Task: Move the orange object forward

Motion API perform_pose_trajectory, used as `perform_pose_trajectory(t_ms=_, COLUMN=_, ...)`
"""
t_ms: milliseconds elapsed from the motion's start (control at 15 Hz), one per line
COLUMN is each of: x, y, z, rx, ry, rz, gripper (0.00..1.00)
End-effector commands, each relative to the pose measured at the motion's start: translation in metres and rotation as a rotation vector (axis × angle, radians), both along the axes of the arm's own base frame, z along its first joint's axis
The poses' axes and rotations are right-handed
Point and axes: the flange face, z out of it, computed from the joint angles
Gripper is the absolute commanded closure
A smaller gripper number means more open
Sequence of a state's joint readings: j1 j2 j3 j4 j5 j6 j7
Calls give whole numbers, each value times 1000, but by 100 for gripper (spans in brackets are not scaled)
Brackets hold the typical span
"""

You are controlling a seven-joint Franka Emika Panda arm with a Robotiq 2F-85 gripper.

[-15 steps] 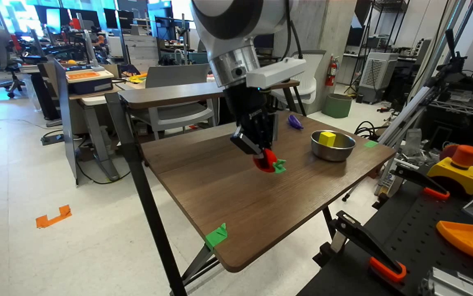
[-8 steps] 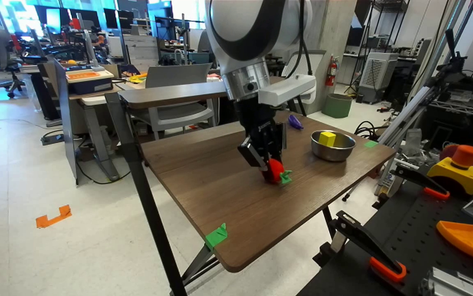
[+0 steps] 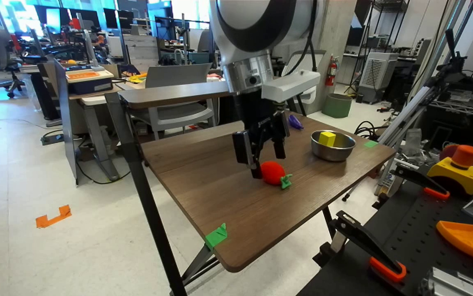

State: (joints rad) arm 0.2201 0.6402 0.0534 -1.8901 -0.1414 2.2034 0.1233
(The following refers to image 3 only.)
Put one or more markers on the grey chair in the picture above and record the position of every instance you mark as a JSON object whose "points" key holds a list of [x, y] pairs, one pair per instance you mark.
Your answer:
{"points": [[177, 93]]}

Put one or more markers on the orange toy carrot green leaf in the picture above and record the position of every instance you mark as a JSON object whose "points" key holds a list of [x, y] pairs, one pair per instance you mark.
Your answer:
{"points": [[272, 172]]}

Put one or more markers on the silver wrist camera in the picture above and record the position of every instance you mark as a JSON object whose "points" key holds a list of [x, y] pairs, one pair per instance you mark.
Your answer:
{"points": [[291, 84]]}

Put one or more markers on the grey plastic crate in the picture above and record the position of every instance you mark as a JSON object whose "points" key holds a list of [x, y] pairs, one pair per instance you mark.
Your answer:
{"points": [[379, 76]]}

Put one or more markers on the yellow block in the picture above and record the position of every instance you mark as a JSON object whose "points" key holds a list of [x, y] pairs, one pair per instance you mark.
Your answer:
{"points": [[328, 139]]}

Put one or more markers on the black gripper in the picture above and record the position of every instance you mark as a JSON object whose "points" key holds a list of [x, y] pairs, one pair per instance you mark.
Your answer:
{"points": [[262, 117]]}

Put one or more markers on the red fire extinguisher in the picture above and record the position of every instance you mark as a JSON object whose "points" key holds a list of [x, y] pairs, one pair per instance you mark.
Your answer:
{"points": [[331, 70]]}

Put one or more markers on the wooden table black legs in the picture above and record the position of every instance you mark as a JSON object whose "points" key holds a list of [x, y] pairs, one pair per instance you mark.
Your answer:
{"points": [[221, 186]]}

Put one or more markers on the black perforated base board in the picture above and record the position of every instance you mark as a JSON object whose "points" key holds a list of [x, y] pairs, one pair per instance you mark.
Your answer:
{"points": [[411, 247]]}

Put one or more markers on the orange triangular plastic piece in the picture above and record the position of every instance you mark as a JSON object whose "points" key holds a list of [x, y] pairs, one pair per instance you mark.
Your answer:
{"points": [[464, 237]]}

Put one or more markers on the steel bowl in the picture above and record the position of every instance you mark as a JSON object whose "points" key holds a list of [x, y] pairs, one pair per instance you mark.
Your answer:
{"points": [[333, 152]]}

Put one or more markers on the aluminium extrusion rail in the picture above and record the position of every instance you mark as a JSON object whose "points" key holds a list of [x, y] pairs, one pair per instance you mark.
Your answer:
{"points": [[451, 285]]}

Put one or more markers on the box with orange top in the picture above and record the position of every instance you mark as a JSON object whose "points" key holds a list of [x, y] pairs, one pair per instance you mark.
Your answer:
{"points": [[86, 80]]}

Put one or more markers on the green bin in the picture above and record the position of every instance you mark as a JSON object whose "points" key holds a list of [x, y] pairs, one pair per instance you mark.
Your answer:
{"points": [[337, 106]]}

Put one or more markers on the small green tape piece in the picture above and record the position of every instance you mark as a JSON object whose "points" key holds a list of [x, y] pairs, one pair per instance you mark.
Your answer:
{"points": [[216, 236]]}

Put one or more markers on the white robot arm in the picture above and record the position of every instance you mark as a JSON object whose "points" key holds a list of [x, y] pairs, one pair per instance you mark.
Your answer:
{"points": [[259, 33]]}

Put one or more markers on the purple toy eggplant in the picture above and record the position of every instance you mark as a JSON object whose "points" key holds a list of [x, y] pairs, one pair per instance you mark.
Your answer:
{"points": [[295, 122]]}

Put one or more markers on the yellow emergency stop red button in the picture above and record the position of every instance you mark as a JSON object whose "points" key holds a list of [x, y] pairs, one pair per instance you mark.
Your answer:
{"points": [[459, 170]]}

